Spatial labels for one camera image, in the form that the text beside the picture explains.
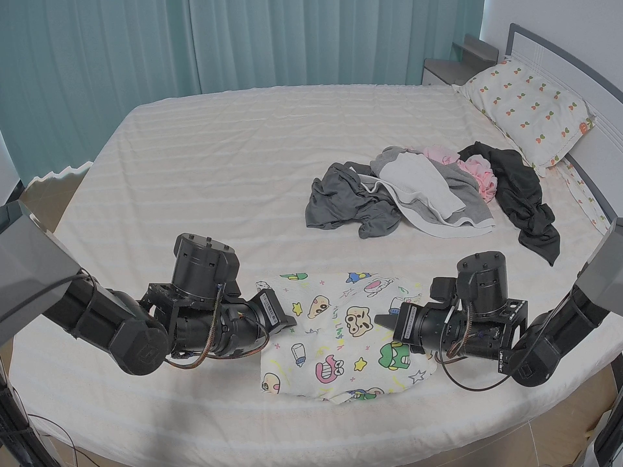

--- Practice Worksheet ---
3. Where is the white printed pillow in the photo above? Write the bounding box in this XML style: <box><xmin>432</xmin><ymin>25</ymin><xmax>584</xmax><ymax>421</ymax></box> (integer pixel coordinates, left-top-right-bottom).
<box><xmin>452</xmin><ymin>56</ymin><xmax>599</xmax><ymax>178</ymax></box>
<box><xmin>554</xmin><ymin>158</ymin><xmax>610</xmax><ymax>236</ymax></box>

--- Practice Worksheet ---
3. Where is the white printed garment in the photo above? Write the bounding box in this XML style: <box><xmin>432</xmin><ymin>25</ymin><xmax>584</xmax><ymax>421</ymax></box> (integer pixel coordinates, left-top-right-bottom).
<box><xmin>255</xmin><ymin>270</ymin><xmax>438</xmax><ymax>404</ymax></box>

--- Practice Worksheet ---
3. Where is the grey bedside table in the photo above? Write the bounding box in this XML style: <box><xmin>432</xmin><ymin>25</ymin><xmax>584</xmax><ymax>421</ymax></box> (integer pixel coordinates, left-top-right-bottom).
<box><xmin>421</xmin><ymin>33</ymin><xmax>500</xmax><ymax>87</ymax></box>

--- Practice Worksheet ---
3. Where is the dark grey garment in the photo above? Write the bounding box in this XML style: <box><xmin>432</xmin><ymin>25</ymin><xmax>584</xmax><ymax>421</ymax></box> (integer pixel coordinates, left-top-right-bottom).
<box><xmin>305</xmin><ymin>162</ymin><xmax>403</xmax><ymax>240</ymax></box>

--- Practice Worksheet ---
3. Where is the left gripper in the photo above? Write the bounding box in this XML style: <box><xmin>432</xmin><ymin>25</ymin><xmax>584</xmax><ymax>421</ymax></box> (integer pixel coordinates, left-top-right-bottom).
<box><xmin>221</xmin><ymin>289</ymin><xmax>298</xmax><ymax>355</ymax></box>

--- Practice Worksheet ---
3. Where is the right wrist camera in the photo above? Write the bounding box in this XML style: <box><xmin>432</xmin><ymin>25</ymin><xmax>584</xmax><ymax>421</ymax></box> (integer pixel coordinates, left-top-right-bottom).
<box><xmin>430</xmin><ymin>276</ymin><xmax>459</xmax><ymax>306</ymax></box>

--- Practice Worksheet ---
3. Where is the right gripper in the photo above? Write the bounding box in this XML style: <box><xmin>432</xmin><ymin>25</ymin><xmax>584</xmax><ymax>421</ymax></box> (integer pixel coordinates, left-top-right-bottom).
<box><xmin>374</xmin><ymin>302</ymin><xmax>471</xmax><ymax>355</ymax></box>

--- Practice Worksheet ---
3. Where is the pink garment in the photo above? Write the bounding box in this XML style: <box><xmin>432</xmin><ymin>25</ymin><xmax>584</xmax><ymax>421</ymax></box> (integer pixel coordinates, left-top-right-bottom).
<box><xmin>422</xmin><ymin>145</ymin><xmax>500</xmax><ymax>201</ymax></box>

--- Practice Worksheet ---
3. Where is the black cable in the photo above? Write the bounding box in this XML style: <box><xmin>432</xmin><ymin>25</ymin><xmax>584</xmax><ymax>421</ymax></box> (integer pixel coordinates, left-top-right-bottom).
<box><xmin>27</xmin><ymin>413</ymin><xmax>76</xmax><ymax>467</ymax></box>
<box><xmin>434</xmin><ymin>347</ymin><xmax>513</xmax><ymax>391</ymax></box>

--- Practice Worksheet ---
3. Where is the black garment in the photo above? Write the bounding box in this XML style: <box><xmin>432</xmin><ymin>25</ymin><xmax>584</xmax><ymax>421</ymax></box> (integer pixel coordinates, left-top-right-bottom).
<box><xmin>458</xmin><ymin>141</ymin><xmax>561</xmax><ymax>267</ymax></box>

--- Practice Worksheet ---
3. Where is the blue-green curtain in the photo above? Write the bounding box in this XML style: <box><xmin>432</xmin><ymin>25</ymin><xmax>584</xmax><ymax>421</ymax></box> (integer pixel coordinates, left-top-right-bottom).
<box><xmin>0</xmin><ymin>0</ymin><xmax>488</xmax><ymax>186</ymax></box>

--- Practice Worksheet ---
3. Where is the grey and white garment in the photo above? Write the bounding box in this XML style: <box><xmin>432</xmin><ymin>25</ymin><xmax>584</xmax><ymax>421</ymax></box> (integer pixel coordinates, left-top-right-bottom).
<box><xmin>370</xmin><ymin>146</ymin><xmax>495</xmax><ymax>238</ymax></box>

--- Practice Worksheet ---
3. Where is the bed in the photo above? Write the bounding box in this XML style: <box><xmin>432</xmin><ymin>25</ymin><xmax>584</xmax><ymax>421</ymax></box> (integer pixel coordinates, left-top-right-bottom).
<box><xmin>9</xmin><ymin>22</ymin><xmax>623</xmax><ymax>463</ymax></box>

